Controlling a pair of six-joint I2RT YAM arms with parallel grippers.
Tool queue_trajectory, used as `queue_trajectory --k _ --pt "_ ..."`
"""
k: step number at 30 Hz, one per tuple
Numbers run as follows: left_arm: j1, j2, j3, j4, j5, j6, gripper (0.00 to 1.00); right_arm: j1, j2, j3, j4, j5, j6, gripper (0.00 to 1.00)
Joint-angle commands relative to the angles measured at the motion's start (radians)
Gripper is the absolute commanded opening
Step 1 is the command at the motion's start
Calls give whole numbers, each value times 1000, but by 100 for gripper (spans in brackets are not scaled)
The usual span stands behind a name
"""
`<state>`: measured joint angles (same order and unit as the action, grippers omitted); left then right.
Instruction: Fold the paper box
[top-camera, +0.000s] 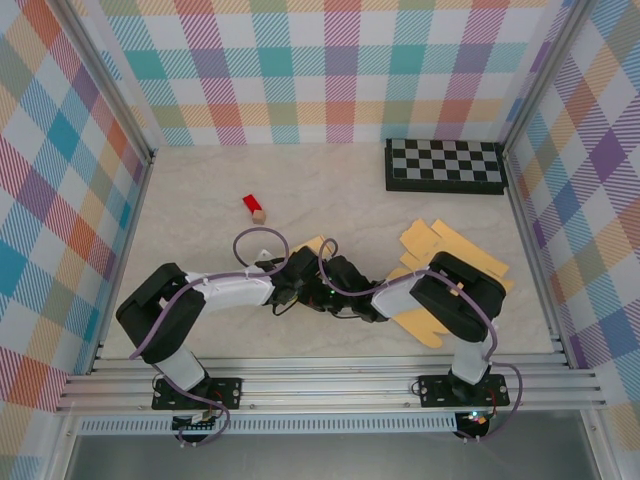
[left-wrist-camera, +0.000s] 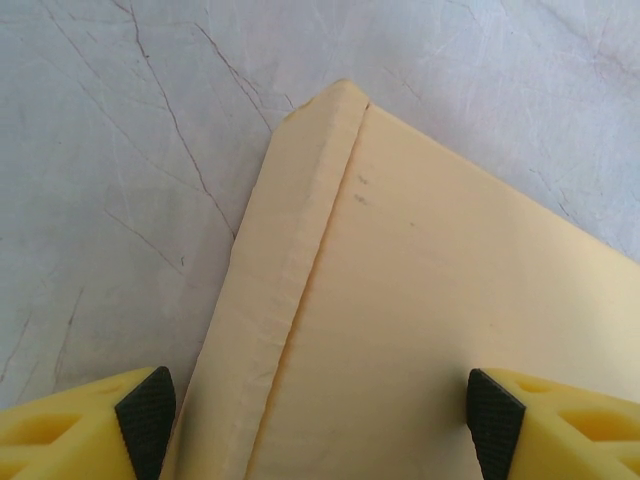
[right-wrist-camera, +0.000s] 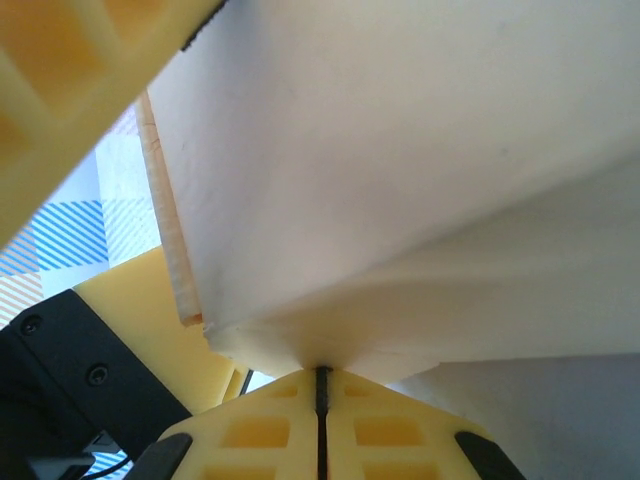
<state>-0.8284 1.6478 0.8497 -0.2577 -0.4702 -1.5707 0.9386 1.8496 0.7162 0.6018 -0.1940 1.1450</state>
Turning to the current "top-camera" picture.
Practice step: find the yellow paper box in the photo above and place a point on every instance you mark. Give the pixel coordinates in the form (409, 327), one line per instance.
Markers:
(425, 240)
(307, 246)

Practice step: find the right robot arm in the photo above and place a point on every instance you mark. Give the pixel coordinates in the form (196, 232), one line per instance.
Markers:
(450, 300)

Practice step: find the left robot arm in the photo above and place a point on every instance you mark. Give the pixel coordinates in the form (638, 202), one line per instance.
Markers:
(160, 310)

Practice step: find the natural wooden cube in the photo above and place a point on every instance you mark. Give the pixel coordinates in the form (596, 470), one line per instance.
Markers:
(259, 217)

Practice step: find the red wooden block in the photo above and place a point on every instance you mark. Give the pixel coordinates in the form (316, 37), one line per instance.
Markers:
(251, 204)

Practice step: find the black grey chessboard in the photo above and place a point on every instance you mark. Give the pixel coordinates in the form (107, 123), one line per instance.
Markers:
(450, 160)

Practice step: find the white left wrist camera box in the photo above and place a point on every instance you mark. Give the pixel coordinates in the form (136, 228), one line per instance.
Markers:
(262, 256)

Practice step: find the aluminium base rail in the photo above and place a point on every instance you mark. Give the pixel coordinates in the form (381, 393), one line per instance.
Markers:
(325, 385)

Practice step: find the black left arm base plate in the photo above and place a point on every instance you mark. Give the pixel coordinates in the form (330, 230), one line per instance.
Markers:
(227, 392)

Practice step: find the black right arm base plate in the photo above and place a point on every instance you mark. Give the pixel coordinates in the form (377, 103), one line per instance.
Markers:
(435, 392)

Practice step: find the aluminium side rail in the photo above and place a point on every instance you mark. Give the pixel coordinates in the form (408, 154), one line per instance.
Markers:
(133, 225)
(526, 225)

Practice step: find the aluminium corner post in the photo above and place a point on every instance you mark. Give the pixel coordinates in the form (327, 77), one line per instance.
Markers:
(110, 80)
(544, 75)

